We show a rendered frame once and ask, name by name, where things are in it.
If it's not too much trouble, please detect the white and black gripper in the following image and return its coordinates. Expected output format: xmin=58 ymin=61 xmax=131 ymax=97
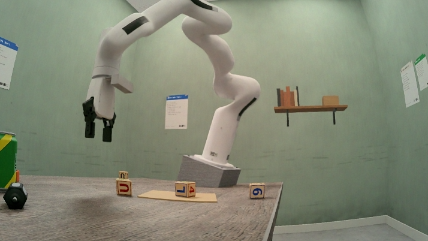
xmin=82 ymin=77 xmax=116 ymax=142

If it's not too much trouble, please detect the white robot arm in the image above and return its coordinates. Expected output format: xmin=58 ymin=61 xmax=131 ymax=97
xmin=92 ymin=0 xmax=261 ymax=168

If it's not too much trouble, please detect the green and yellow striped can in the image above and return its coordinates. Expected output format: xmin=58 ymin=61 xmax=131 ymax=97
xmin=0 ymin=131 xmax=17 ymax=192

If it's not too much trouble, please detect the beige mat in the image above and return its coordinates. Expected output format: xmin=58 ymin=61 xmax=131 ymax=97
xmin=137 ymin=190 xmax=217 ymax=203

